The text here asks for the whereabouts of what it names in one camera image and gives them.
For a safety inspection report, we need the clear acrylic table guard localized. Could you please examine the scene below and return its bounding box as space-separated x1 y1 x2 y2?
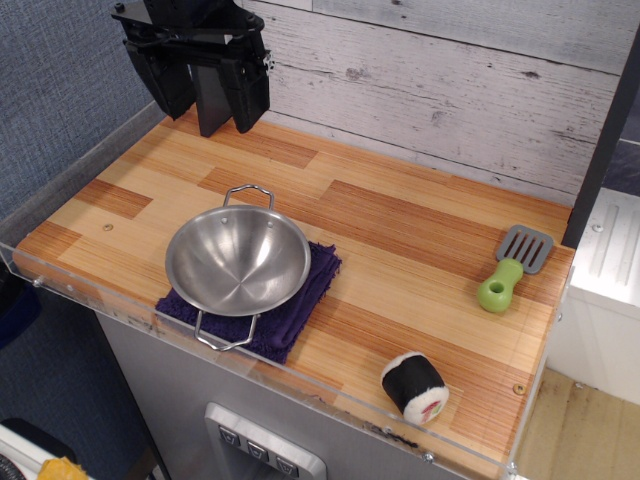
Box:
1 105 573 479

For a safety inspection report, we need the plush sushi roll toy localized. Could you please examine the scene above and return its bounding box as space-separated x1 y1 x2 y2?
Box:
381 352 450 425

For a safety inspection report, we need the stainless steel two-handled bowl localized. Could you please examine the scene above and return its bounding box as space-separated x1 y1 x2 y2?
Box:
165 184 311 352

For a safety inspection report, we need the black upright post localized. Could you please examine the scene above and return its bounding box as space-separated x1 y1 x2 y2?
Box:
191 66 232 137
561 28 639 249

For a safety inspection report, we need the purple folded cloth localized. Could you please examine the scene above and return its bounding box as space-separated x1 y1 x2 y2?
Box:
155 240 344 366

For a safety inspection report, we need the green grey toy spatula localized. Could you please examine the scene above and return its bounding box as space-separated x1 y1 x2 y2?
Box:
476 224 554 313

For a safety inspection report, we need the black right upright post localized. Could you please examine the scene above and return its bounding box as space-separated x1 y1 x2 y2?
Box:
561 28 639 249

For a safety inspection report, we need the silver toy fridge cabinet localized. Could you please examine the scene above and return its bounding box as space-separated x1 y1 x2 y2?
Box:
97 312 416 480

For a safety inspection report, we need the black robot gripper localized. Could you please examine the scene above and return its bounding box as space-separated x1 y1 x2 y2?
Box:
111 1 272 133

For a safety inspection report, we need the black left upright post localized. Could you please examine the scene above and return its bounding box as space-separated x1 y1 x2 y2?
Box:
191 66 232 137

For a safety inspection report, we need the white ribbed side appliance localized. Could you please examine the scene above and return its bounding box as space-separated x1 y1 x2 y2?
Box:
546 188 639 404

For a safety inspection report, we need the yellow object at corner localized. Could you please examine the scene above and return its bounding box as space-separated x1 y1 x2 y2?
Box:
37 457 89 480

